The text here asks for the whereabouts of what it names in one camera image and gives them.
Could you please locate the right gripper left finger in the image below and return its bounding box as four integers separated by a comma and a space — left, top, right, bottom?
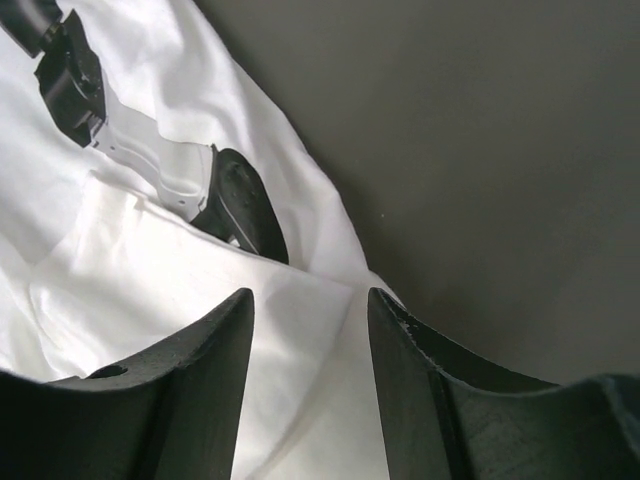
1, 288, 254, 479

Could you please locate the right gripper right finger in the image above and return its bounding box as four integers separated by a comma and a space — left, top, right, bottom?
367, 288, 639, 479

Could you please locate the white printed t shirt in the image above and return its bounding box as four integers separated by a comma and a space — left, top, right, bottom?
1, 1, 389, 479

